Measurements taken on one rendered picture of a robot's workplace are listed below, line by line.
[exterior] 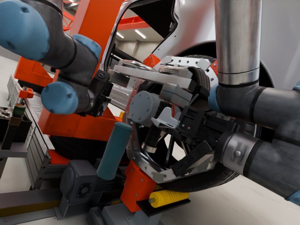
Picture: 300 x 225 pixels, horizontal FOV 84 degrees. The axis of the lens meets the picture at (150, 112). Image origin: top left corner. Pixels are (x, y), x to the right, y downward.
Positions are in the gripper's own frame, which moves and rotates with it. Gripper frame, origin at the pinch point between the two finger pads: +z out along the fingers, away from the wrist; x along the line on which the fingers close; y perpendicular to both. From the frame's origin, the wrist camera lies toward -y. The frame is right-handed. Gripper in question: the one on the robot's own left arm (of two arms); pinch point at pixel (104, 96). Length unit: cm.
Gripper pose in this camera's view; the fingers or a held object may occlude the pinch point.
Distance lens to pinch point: 74.7
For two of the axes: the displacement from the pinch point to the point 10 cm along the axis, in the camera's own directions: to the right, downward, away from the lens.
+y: -3.6, 9.3, 0.5
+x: 9.3, 3.6, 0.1
